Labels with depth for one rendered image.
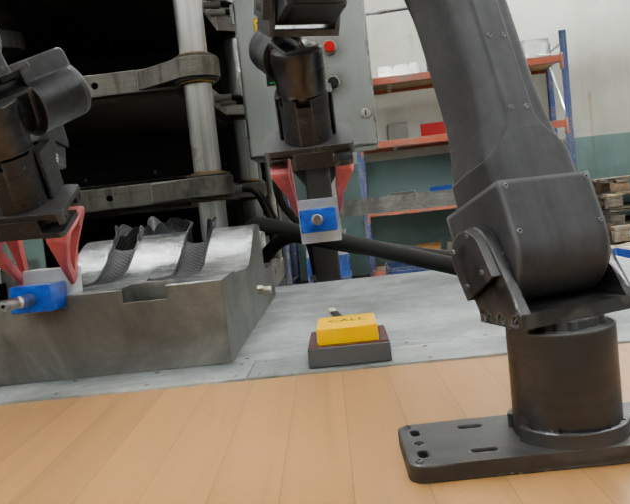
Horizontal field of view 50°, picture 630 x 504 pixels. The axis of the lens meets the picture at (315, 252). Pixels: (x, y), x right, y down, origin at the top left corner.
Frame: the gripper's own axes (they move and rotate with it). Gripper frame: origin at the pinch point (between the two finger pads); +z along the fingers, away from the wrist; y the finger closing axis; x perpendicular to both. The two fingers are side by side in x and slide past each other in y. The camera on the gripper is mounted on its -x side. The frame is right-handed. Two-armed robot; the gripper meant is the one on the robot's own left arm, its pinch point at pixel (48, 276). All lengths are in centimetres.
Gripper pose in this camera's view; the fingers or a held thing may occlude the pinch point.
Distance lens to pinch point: 78.9
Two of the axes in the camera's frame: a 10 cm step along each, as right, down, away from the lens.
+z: 1.0, 8.4, 5.3
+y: -10.0, 0.8, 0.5
